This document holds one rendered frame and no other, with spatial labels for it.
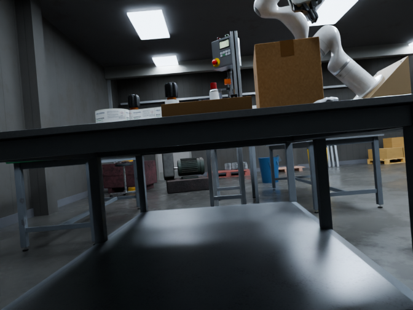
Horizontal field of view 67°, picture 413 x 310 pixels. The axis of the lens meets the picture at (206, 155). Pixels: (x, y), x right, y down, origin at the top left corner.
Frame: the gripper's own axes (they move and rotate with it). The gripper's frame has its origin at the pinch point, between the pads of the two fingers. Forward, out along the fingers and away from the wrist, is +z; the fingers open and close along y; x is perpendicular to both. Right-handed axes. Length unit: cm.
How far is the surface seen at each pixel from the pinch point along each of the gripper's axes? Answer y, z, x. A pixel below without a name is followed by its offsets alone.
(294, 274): 36, 85, -27
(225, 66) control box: 21, -37, -92
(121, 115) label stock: 92, -20, -72
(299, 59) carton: 7.3, 10.2, -8.4
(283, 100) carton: 18.2, 22.1, -11.8
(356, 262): 9, 91, -36
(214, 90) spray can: 37, -6, -51
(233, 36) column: 9, -51, -85
